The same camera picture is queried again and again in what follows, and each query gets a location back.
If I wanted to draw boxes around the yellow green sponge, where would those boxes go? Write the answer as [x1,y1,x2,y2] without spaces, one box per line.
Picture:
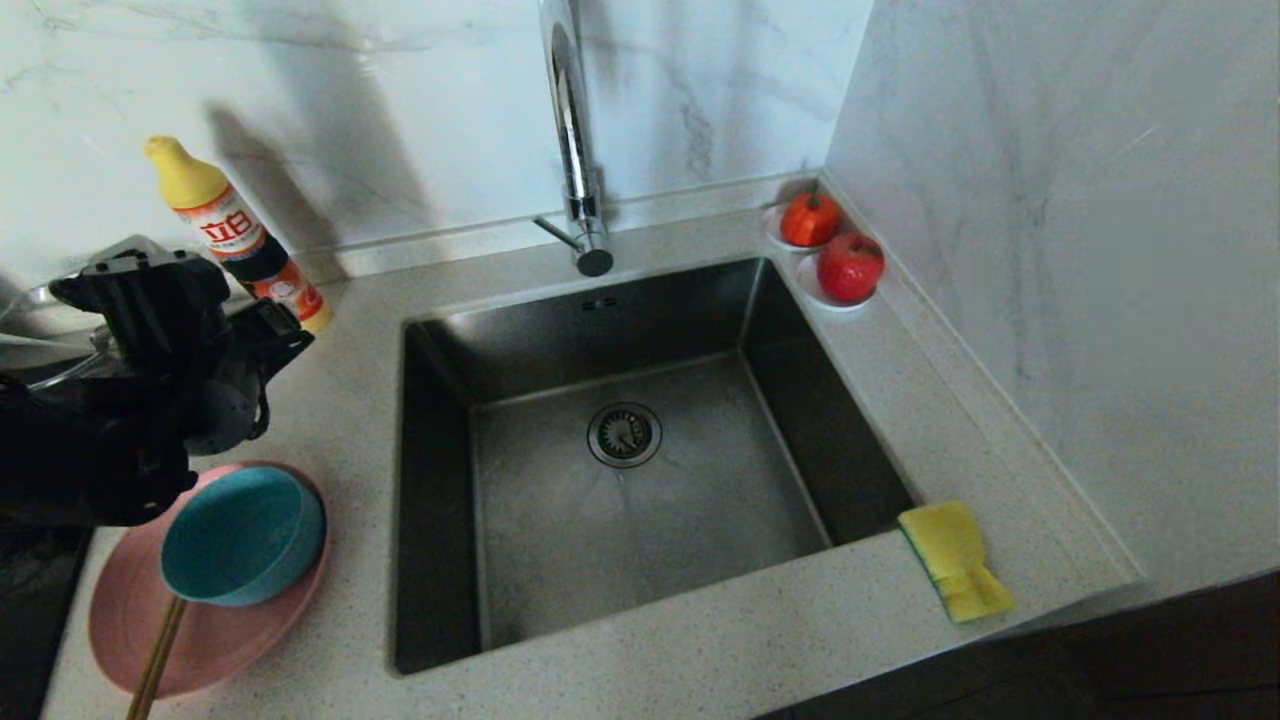
[897,501,1016,624]

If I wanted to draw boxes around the red tomato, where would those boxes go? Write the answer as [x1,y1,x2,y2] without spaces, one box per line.
[780,190,841,248]

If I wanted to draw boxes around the red apple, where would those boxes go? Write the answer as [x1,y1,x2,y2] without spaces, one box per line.
[817,232,886,304]

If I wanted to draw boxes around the pink plate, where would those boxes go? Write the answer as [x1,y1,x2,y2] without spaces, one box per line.
[88,461,331,699]

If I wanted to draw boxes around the round metal drain strainer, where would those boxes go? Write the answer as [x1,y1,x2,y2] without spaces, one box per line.
[587,402,663,469]

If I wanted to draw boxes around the brown wooden chopstick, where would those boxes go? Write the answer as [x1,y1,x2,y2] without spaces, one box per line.
[125,597,188,720]

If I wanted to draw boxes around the stainless steel sink basin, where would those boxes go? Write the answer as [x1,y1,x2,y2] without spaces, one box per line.
[392,257,916,676]

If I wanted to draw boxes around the chrome faucet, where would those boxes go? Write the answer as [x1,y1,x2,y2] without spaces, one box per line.
[533,0,616,278]

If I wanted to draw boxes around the teal bowl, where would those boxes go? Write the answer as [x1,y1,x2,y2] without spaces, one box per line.
[160,466,326,607]

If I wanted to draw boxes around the black cooktop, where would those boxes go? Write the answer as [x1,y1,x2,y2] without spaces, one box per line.
[0,520,93,720]

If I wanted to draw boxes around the orange dish soap bottle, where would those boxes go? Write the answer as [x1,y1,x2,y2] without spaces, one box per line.
[145,135,333,336]

